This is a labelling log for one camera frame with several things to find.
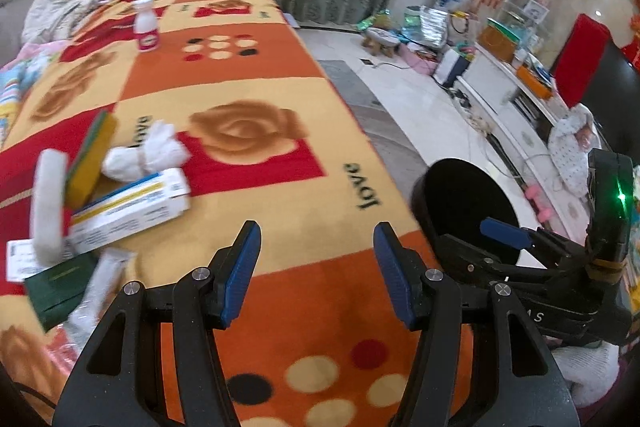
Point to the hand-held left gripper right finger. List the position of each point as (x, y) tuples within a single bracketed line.
[(392, 277)]

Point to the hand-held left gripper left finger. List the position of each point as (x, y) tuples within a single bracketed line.
[(242, 277)]

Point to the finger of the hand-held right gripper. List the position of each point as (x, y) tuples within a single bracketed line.
[(470, 257), (505, 232)]

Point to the round black bin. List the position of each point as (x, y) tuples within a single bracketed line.
[(465, 192)]

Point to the white tissue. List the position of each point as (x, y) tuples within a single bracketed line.
[(150, 152)]

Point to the green and yellow sponge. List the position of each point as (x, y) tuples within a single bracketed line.
[(92, 157)]

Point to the pink dumbbell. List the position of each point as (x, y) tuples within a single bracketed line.
[(537, 202)]

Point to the white polka dot cloth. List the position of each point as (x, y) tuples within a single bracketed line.
[(570, 152)]

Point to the black television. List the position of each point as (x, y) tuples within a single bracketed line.
[(615, 97)]

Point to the white power strip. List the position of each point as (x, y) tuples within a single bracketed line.
[(477, 122)]

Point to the blue yellow white medicine box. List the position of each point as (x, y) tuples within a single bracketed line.
[(130, 212)]

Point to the white plastic wrapper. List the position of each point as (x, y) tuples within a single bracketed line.
[(105, 282)]

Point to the orange box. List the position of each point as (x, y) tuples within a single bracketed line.
[(535, 84)]

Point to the red cloth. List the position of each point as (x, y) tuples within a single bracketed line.
[(582, 57)]

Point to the white TV cabinet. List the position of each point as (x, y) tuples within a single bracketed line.
[(492, 77)]

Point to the white and black appliance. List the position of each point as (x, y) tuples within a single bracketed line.
[(450, 69)]

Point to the rose printed blanket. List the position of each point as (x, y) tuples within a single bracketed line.
[(310, 107)]

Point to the dark green box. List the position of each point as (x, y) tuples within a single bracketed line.
[(55, 287)]

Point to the brown box with green lid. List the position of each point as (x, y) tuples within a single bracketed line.
[(495, 42)]

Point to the pink plastic packet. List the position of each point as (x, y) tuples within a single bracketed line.
[(62, 352)]

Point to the white foam block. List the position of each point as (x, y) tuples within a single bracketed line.
[(49, 207)]

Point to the silver foil bag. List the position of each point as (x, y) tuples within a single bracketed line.
[(432, 27)]

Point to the small white barcode box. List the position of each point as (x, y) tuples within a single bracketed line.
[(17, 262)]

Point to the small round stool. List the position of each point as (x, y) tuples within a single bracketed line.
[(381, 39)]

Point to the white bottle with pink label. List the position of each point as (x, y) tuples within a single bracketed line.
[(146, 29)]

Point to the colourful striped blanket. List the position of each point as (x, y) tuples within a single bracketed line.
[(20, 77)]

